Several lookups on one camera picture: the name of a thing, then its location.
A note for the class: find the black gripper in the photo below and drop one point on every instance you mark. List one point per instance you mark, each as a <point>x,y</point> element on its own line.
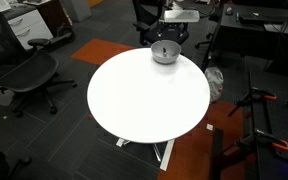
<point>173,28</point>

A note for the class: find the black Sharpie marker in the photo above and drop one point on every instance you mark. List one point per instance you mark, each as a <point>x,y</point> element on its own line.
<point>165,52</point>

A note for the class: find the grey round bowl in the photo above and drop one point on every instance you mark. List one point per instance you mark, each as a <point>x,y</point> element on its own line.
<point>174,55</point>

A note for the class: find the black padded office chair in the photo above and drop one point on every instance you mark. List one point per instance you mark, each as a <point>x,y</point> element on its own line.
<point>144,26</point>

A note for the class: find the black swivel chair behind desk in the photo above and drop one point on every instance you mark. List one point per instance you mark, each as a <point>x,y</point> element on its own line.
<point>214,15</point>

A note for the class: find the grey computer mouse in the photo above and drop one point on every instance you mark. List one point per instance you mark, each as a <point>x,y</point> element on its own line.
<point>229,11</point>

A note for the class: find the white crumpled plastic bag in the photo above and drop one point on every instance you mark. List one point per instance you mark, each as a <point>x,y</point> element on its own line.
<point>214,83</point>

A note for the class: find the black office desk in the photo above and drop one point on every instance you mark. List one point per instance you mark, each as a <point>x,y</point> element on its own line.
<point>250,40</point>

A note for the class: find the black keyboard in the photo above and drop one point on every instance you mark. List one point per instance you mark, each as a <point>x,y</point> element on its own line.
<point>260,18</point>

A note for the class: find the small white paper tag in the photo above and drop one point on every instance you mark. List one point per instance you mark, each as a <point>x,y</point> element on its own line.
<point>210,127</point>

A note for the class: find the grey metal cabinet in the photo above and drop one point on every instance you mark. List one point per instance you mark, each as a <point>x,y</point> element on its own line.
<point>77,9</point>

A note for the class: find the black kick scooter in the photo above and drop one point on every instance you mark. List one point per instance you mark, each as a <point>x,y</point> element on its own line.
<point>64,34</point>

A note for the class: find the small red floor object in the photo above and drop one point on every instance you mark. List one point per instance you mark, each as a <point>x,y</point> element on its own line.
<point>90,116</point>

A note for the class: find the white metal table base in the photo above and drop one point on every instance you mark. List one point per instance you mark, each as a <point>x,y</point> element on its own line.
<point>168,155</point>

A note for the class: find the dark brown wooden cabinet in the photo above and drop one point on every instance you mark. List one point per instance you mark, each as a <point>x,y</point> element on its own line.
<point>54,13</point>

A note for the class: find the black upright beam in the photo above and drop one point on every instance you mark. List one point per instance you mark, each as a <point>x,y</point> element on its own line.
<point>217,153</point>

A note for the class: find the white drawer cabinet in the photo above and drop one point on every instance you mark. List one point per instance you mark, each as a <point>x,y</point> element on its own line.
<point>30,28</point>

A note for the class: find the black robot mounting bench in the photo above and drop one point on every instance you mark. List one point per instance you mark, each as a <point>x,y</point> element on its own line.
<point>284,133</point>

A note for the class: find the black mesh office chair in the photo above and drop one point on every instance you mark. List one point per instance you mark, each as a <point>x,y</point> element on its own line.
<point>27,71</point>

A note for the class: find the small white floor scrap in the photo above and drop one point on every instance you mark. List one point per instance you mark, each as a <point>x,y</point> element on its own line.
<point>5,117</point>

